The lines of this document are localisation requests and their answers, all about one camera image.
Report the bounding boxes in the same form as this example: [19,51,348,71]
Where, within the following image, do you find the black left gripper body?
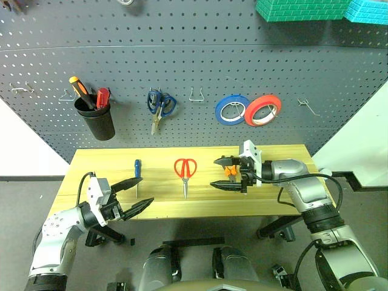
[101,191,127,222]

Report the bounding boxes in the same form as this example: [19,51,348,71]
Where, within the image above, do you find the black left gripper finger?
[110,178,144,195]
[122,197,155,221]

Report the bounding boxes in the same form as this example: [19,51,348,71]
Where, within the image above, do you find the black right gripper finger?
[209,180,243,192]
[213,155,242,169]

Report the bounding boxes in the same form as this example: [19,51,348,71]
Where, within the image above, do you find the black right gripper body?
[239,157,258,195]

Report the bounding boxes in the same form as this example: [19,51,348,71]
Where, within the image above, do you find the black table leg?
[256,214,304,243]
[85,225,125,247]

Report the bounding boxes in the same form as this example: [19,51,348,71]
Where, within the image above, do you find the red tape roll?
[244,94,283,127]

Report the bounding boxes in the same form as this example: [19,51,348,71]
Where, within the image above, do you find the blue tape roll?
[214,93,251,126]

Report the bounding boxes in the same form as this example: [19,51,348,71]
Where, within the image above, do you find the dark rounded robot leg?
[141,244,184,291]
[211,246,259,291]

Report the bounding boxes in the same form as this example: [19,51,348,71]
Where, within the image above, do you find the black plastic cup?
[73,93,117,141]

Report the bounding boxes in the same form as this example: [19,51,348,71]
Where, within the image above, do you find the silver pegboard hook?
[58,87,77,101]
[189,85,206,102]
[296,98,321,118]
[11,81,36,93]

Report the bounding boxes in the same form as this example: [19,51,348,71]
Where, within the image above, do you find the grey metal pegboard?
[0,0,388,167]

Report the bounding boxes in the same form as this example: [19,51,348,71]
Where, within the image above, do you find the orange black screwdriver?
[69,76,96,111]

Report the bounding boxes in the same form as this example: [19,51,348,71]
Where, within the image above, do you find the green brick pattern block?
[255,0,353,23]

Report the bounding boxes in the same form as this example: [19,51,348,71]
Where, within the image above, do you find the teal brick pattern block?
[343,0,388,26]

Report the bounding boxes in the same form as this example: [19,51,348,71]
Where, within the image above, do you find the orange handled pliers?
[224,166,239,183]

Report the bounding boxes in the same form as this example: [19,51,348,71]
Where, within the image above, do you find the blue handled screwdriver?
[133,158,143,199]

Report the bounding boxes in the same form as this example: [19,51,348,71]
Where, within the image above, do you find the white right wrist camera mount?
[238,139,263,187]

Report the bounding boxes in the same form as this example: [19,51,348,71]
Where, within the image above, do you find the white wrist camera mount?
[85,177,112,227]
[238,139,263,187]

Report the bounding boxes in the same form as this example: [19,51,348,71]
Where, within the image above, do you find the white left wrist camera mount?
[85,177,112,227]

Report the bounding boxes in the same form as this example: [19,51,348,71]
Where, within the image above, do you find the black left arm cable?
[78,172,95,207]

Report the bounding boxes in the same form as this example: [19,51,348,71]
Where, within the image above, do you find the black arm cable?
[259,172,345,291]
[78,172,95,207]

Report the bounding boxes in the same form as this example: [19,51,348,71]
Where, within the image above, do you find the red handled scissors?
[173,158,198,200]

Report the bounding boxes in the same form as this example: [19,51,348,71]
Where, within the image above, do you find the blue handled scissors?
[147,88,178,136]

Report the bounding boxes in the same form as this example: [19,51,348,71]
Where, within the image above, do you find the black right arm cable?
[259,172,345,291]

